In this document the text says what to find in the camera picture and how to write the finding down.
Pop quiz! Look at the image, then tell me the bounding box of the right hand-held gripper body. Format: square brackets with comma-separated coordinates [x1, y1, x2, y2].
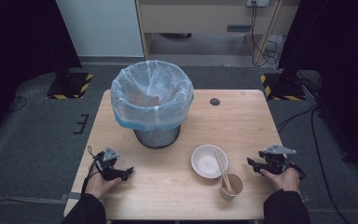
[257, 144, 297, 175]

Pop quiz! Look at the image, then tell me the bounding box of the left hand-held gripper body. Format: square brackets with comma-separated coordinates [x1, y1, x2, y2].
[94, 146, 129, 183]

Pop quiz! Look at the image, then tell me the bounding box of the brown paper cup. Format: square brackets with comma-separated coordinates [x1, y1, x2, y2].
[218, 172, 244, 202]

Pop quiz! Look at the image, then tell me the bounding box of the wooden chopstick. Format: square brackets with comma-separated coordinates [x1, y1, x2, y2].
[213, 149, 231, 195]
[214, 148, 234, 192]

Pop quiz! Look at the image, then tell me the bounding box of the black mesh trash bin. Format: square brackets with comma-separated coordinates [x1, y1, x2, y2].
[132, 123, 182, 149]

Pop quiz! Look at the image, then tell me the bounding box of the translucent plastic bin liner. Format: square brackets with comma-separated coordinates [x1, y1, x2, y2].
[109, 59, 196, 132]

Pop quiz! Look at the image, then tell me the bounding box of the person's right hand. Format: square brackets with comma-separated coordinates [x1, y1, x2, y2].
[259, 168, 301, 193]

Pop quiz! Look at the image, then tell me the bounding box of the person's left hand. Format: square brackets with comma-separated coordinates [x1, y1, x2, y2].
[84, 172, 123, 201]

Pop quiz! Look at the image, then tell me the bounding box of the white bowl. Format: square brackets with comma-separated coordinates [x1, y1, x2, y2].
[189, 143, 229, 180]

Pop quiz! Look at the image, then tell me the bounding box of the black curtain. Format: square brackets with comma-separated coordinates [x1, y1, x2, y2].
[0, 0, 84, 144]
[277, 0, 358, 176]

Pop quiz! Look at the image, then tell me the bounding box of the light wooden desk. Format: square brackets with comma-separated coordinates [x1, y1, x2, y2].
[135, 0, 302, 67]

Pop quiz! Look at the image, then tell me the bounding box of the left hand-held gripper cable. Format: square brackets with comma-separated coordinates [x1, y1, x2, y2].
[80, 145, 98, 196]

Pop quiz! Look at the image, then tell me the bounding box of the hand-held gripper cable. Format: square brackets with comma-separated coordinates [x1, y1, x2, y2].
[288, 162, 307, 182]
[80, 145, 98, 196]

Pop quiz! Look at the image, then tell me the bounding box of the right hand-held gripper cable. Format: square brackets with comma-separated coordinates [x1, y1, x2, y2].
[288, 162, 307, 182]

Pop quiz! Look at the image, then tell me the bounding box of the long black floor cable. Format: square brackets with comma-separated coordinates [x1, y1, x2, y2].
[310, 106, 352, 224]

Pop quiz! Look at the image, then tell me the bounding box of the thin black floor cable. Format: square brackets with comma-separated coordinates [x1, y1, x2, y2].
[7, 95, 29, 114]

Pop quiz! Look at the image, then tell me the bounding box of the white cable bundle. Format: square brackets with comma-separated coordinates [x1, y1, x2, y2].
[265, 35, 285, 72]

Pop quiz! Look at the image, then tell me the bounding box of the black power cable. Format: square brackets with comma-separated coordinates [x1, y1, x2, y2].
[249, 1, 281, 68]

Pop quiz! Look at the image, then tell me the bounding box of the white wall power outlet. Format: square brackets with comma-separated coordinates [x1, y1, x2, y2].
[245, 0, 270, 8]

